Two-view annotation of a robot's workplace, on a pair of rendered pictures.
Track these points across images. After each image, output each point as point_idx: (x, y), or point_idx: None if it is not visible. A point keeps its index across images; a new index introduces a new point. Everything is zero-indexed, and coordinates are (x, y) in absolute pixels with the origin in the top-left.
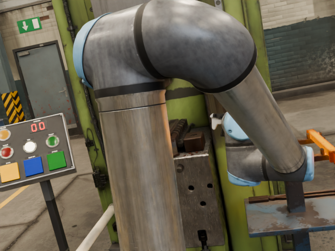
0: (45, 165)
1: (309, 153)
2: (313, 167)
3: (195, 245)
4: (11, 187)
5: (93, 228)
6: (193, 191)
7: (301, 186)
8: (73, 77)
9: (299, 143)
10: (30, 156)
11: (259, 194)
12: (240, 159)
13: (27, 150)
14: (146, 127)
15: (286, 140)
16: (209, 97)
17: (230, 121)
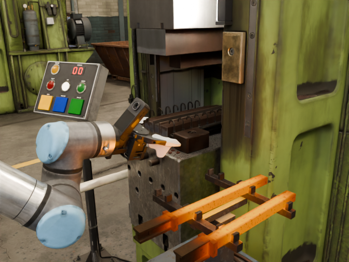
0: (67, 107)
1: (46, 215)
2: (68, 236)
3: (159, 245)
4: (46, 115)
5: (97, 178)
6: (163, 192)
7: (218, 256)
8: (129, 30)
9: (259, 202)
10: (62, 94)
11: (253, 237)
12: (41, 180)
13: (63, 88)
14: None
15: None
16: (225, 95)
17: (38, 135)
